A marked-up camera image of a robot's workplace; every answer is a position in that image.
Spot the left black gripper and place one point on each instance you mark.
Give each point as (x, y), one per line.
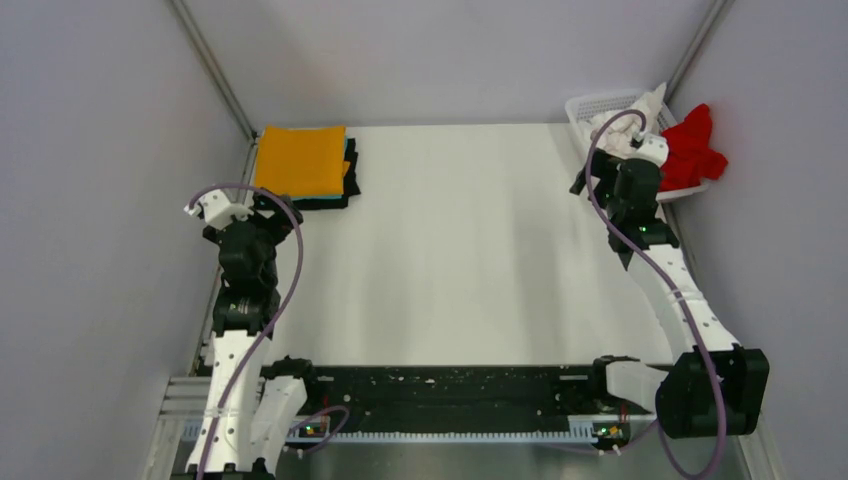
(279, 222)

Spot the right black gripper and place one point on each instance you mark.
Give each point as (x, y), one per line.
(605, 167)

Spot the red t shirt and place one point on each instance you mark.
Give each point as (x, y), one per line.
(691, 159)

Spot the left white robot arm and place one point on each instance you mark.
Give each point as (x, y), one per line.
(251, 402)

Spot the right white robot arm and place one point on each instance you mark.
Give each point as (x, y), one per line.
(714, 381)

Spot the white crumpled t shirt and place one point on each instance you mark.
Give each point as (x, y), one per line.
(616, 139)

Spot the orange folded t shirt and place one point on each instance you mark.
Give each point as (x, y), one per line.
(300, 162)

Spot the white plastic basket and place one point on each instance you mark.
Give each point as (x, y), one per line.
(581, 110)

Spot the black folded t shirt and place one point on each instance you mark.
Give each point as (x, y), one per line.
(350, 184)

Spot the aluminium frame rail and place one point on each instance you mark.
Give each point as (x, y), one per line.
(185, 396)

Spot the white cable duct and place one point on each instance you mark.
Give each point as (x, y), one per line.
(582, 432)

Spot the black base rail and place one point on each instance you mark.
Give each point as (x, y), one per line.
(439, 398)

